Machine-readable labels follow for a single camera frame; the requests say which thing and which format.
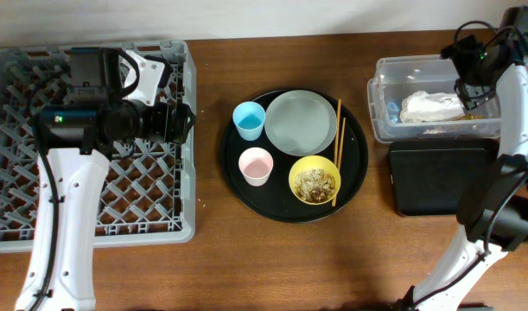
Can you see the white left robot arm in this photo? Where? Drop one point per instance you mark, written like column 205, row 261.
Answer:
column 111, row 97

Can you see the black rectangular food-waste tray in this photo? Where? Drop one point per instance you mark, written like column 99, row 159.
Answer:
column 428, row 177

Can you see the food scraps rice and peanuts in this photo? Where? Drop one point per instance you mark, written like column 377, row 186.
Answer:
column 314, row 185

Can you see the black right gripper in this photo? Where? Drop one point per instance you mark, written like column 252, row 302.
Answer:
column 470, row 96

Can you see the wooden chopstick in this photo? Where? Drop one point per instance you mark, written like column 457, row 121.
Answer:
column 339, row 153
column 337, row 133

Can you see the wooden chopstick left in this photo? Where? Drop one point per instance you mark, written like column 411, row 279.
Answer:
column 337, row 133

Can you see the clear plastic waste bin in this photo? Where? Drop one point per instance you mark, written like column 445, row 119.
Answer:
column 396, row 78

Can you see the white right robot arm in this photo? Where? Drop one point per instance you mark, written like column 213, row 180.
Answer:
column 493, row 213

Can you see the grey round plate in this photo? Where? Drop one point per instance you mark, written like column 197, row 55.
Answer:
column 300, row 123

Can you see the pink plastic cup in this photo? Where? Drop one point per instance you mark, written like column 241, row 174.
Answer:
column 256, row 164

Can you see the grey plastic dishwasher rack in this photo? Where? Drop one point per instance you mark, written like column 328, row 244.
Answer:
column 149, row 192

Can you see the white paper napkin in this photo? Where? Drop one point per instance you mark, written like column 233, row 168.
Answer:
column 423, row 107

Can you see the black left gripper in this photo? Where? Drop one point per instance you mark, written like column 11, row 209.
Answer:
column 162, row 130

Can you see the round black serving tray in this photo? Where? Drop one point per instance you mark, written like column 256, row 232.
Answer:
column 274, row 199

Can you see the yellow plastic bowl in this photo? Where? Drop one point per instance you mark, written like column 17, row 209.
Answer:
column 314, row 161

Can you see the light blue plastic cup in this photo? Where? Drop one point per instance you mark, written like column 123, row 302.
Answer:
column 249, row 118

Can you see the blue item in bin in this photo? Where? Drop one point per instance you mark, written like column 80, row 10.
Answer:
column 393, row 110

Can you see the wooden chopstick right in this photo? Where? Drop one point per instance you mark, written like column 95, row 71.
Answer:
column 339, row 153

